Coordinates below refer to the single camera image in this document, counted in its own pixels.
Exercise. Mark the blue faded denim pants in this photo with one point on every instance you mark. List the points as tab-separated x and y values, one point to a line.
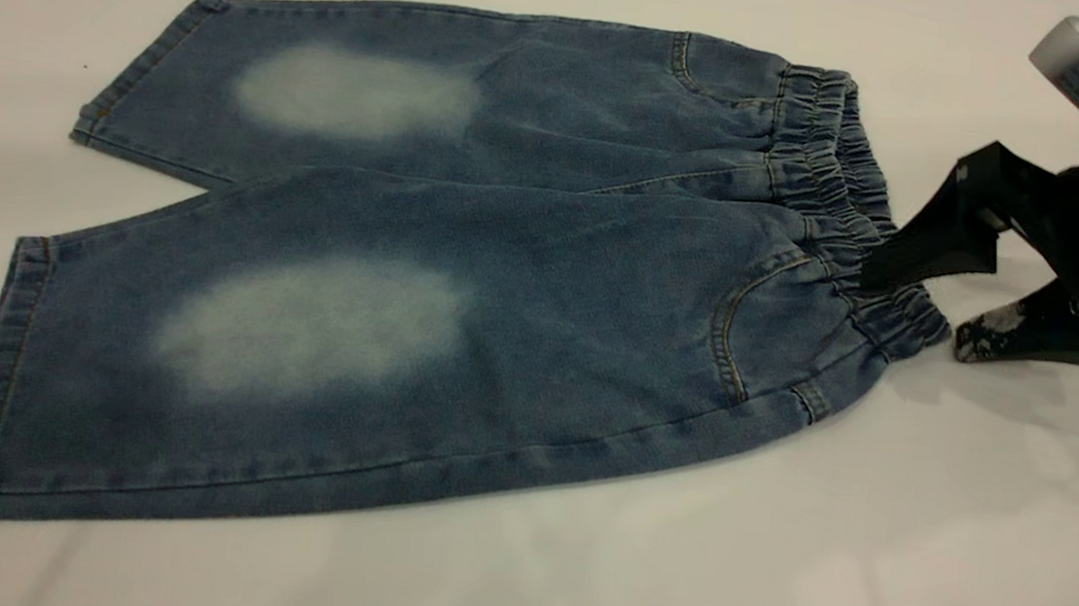
503	271

